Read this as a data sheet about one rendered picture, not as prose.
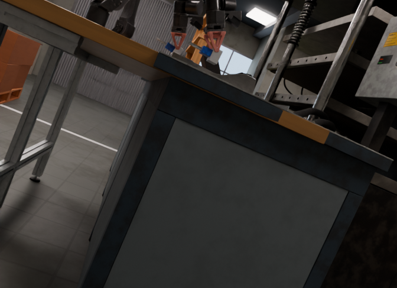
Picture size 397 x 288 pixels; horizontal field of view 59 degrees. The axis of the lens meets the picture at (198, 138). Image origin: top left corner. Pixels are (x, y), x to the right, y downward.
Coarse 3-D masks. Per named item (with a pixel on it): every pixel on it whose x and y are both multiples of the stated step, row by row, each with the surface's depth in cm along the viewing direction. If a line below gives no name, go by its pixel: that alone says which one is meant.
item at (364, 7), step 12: (288, 0) 278; (372, 0) 167; (360, 12) 168; (276, 24) 280; (360, 24) 168; (276, 36) 280; (348, 36) 169; (348, 48) 169; (264, 60) 281; (336, 60) 170; (336, 72) 169; (324, 84) 171; (336, 84) 171; (324, 96) 170; (324, 108) 172; (312, 120) 171
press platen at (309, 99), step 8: (264, 96) 262; (280, 96) 234; (288, 96) 222; (296, 96) 211; (304, 96) 201; (312, 96) 193; (304, 104) 202; (312, 104) 190; (328, 104) 178; (336, 104) 178; (344, 112) 180; (352, 112) 181; (360, 112) 181; (360, 120) 182; (368, 120) 183; (392, 128) 186; (392, 136) 187
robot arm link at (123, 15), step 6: (132, 0) 162; (138, 0) 164; (126, 6) 163; (132, 6) 162; (126, 12) 163; (132, 12) 163; (120, 18) 163; (126, 18) 162; (132, 18) 164; (126, 24) 161; (132, 24) 166; (126, 30) 162; (132, 30) 166; (126, 36) 165
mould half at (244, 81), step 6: (174, 54) 143; (186, 60) 145; (198, 66) 146; (210, 72) 147; (222, 78) 148; (228, 78) 149; (234, 78) 149; (240, 78) 150; (246, 78) 150; (252, 78) 151; (234, 84) 150; (240, 84) 150; (246, 84) 150; (252, 84) 151; (246, 90) 151; (252, 90) 151
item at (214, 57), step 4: (192, 44) 133; (200, 48) 134; (204, 48) 133; (208, 48) 133; (212, 48) 137; (200, 52) 134; (204, 52) 133; (208, 52) 133; (212, 52) 133; (216, 52) 134; (220, 52) 134; (208, 56) 135; (212, 56) 134; (216, 56) 134; (208, 60) 135; (212, 60) 134; (216, 60) 134
